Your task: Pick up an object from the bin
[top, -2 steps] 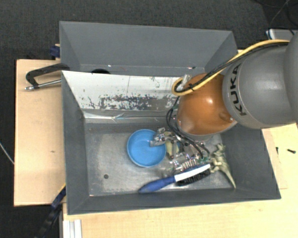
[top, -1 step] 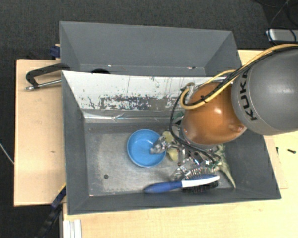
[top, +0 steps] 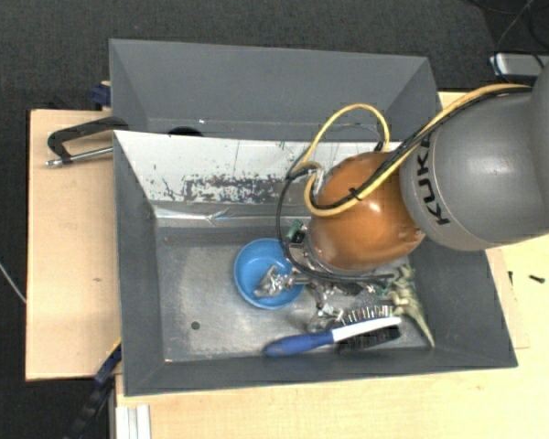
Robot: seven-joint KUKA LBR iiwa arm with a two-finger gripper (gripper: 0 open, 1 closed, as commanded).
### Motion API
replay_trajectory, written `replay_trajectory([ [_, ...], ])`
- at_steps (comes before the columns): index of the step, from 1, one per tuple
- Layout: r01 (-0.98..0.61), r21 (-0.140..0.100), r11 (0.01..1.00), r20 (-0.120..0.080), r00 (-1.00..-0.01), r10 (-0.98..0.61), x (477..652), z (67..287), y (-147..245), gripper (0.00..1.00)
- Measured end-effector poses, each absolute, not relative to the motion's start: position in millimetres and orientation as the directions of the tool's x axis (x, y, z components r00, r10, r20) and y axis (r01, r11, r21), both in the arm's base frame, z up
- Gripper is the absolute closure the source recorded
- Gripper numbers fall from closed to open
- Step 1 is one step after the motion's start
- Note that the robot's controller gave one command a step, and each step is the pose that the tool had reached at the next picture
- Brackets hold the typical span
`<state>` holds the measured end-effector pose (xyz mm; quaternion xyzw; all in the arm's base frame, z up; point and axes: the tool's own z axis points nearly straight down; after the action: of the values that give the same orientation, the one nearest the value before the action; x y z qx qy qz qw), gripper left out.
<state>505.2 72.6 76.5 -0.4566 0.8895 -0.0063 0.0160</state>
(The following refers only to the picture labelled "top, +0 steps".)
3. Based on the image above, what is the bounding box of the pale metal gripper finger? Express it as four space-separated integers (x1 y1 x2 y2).
253 282 295 299
262 264 297 288

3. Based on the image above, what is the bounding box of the blue bowl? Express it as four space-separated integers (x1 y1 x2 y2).
233 238 306 311

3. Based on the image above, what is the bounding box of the grey metal bin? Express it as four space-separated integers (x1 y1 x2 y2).
108 37 519 397

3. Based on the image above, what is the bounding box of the blue and white brush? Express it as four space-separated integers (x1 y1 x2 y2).
262 316 403 359

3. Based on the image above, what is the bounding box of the clear brush with metal bristles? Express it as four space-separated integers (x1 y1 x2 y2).
307 303 395 334

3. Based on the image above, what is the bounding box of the cream and green toy animal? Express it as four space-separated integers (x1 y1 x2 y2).
382 263 436 349

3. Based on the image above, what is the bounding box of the pale flat board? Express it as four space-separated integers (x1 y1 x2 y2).
25 107 123 382

